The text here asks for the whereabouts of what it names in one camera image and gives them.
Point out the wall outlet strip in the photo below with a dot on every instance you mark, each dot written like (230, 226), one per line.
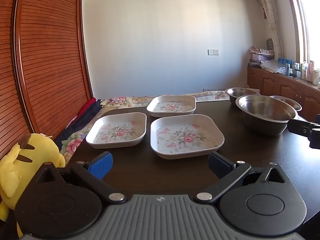
(212, 89)

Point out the clear plastic bag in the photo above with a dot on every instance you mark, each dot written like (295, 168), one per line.
(272, 66)

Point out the wooden cabinet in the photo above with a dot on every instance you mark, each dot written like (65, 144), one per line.
(270, 82)

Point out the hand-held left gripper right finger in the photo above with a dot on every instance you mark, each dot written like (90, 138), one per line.
(220, 163)

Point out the floral bedspread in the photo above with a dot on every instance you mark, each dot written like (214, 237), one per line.
(75, 142)

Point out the row of toiletry bottles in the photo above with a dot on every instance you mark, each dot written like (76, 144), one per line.
(303, 71)

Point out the patterned curtain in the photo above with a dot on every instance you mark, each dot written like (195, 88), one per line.
(271, 12)

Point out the wooden slatted wardrobe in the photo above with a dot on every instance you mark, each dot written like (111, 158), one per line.
(47, 55)

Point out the floral square plate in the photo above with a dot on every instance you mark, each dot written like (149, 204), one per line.
(171, 107)
(186, 137)
(117, 132)

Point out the floral cloth pile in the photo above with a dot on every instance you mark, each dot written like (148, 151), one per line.
(261, 50)

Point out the purple box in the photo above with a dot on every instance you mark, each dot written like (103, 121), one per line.
(261, 57)

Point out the yellow plush toy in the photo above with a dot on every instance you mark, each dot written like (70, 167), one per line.
(22, 165)

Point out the dark flat box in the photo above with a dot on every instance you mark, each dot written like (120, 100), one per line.
(254, 64)

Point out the large steel bowl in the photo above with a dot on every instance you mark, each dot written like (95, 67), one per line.
(265, 110)

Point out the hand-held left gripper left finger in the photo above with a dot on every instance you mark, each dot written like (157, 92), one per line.
(101, 165)

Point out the small steel bowl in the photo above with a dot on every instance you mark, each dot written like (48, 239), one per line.
(237, 92)
(292, 102)

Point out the window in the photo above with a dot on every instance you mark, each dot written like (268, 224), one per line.
(310, 30)

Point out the grey oval object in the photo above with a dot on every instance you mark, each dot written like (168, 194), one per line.
(270, 44)

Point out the white wall switch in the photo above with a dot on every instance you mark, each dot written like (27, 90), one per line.
(213, 52)

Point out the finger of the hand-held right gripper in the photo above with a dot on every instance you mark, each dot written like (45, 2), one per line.
(315, 140)
(300, 127)

